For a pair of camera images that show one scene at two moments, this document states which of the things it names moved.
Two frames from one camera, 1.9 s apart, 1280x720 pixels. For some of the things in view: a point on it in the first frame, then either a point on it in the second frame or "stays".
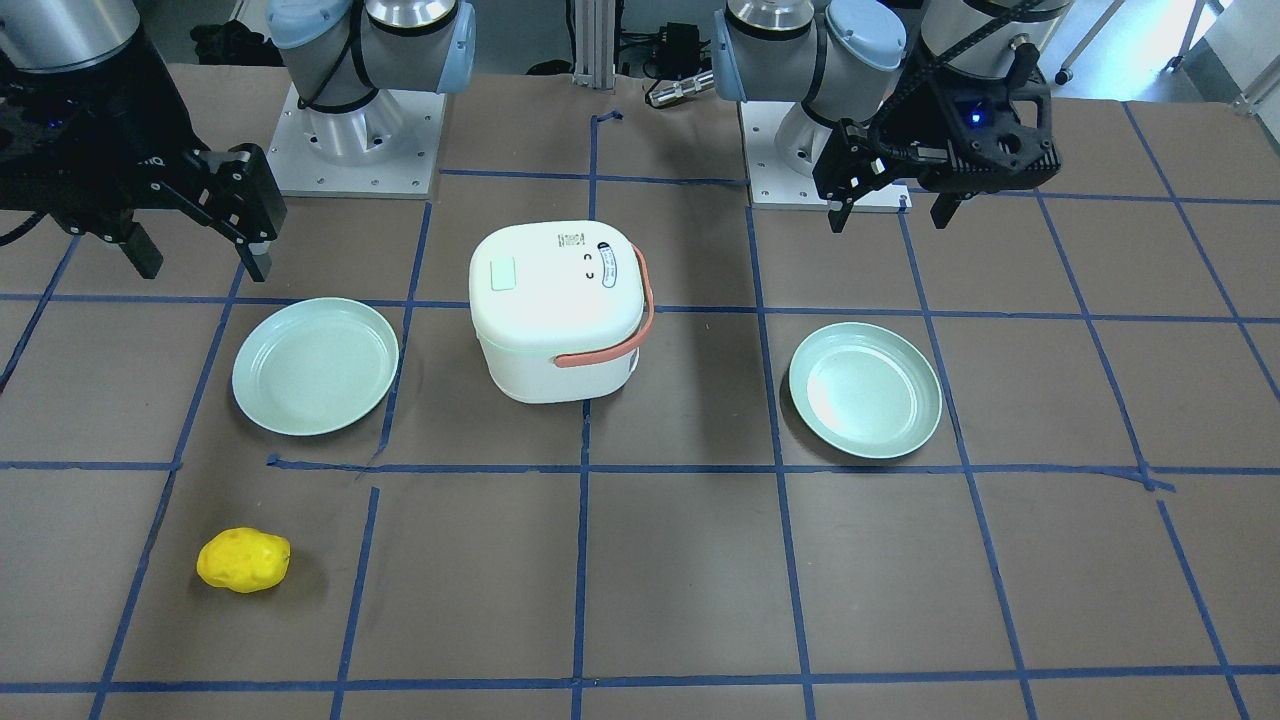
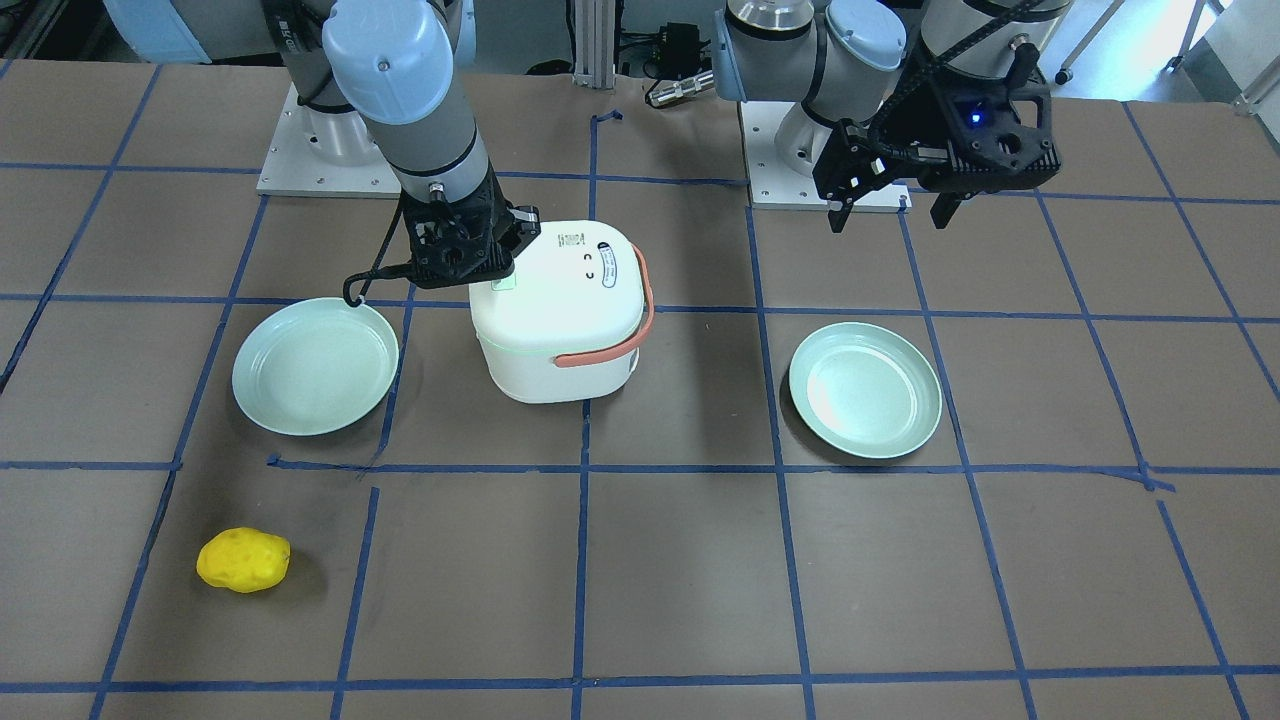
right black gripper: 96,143 → 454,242
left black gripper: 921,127 stays
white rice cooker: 560,308 stays
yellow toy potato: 243,559 stays
